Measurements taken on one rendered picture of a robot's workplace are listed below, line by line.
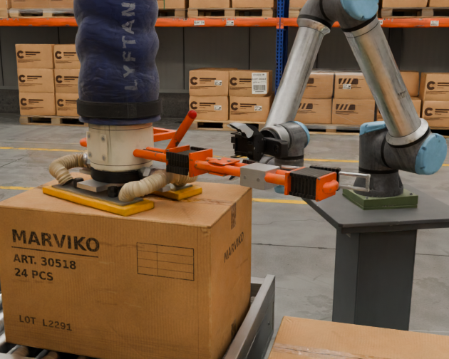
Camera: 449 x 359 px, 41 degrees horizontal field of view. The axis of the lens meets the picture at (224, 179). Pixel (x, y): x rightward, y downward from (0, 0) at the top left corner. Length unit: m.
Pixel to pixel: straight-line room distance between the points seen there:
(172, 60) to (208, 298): 8.93
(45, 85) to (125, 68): 8.12
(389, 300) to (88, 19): 1.55
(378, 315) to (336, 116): 6.36
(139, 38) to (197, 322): 0.72
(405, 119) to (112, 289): 1.13
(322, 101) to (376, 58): 6.63
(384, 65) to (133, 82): 0.85
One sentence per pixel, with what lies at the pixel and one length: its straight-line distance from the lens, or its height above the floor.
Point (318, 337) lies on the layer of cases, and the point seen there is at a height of 0.54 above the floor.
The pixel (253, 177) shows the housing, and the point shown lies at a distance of 1.34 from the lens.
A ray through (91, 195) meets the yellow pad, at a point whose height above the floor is 0.97.
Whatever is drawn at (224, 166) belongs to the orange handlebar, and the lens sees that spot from 1.39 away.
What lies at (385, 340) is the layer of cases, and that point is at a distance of 1.81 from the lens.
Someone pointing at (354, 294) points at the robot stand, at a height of 0.41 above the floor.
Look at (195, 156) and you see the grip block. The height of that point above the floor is 1.10.
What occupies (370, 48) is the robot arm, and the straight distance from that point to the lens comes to 1.98.
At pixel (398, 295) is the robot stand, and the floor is 0.40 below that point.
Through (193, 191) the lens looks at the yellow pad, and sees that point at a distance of 1.65.
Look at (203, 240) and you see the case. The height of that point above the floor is 0.91.
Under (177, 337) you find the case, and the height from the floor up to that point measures 0.65.
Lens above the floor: 1.39
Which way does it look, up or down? 14 degrees down
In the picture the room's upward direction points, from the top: straight up
